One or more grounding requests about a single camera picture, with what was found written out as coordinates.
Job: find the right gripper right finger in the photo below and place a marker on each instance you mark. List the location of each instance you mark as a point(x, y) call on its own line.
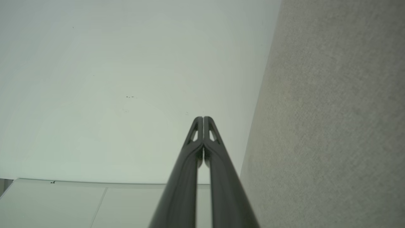
point(226, 190)

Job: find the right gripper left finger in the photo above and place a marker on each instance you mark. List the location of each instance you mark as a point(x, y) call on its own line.
point(182, 186)

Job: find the grey fabric sofa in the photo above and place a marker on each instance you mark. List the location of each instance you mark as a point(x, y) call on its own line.
point(332, 120)

